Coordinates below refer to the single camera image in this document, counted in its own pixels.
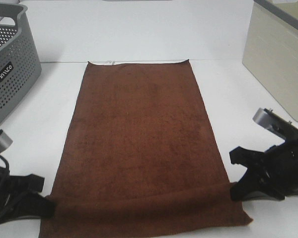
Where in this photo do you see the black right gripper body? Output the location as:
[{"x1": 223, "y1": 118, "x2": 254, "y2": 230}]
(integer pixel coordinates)
[{"x1": 258, "y1": 139, "x2": 298, "y2": 201}]

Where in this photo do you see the brown towel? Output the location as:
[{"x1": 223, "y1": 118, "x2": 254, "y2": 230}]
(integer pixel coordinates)
[{"x1": 39, "y1": 60, "x2": 252, "y2": 238}]

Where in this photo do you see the beige storage box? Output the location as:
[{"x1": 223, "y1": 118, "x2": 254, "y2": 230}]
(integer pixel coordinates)
[{"x1": 242, "y1": 0, "x2": 298, "y2": 122}]

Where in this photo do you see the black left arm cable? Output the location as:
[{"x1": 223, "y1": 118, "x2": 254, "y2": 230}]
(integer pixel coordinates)
[{"x1": 0, "y1": 153, "x2": 10, "y2": 179}]

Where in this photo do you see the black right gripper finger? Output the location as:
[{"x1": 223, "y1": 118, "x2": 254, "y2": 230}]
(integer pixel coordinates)
[
  {"x1": 229, "y1": 146, "x2": 266, "y2": 171},
  {"x1": 230, "y1": 171, "x2": 285, "y2": 201}
]

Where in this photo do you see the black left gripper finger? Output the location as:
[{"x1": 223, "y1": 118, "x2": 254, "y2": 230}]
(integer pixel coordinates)
[
  {"x1": 0, "y1": 193, "x2": 56, "y2": 223},
  {"x1": 9, "y1": 174, "x2": 45, "y2": 195}
]

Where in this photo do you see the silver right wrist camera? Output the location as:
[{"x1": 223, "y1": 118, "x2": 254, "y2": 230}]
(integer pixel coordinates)
[{"x1": 253, "y1": 108, "x2": 293, "y2": 140}]

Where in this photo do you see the grey perforated plastic basket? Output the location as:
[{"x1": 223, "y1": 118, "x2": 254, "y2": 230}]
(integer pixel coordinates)
[{"x1": 0, "y1": 3, "x2": 42, "y2": 124}]

